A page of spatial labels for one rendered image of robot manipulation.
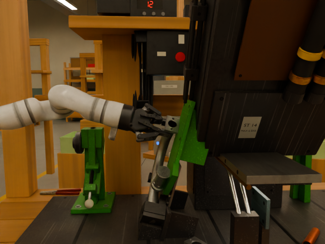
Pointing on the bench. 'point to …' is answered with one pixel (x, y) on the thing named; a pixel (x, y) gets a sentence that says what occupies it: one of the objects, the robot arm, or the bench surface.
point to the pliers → (63, 191)
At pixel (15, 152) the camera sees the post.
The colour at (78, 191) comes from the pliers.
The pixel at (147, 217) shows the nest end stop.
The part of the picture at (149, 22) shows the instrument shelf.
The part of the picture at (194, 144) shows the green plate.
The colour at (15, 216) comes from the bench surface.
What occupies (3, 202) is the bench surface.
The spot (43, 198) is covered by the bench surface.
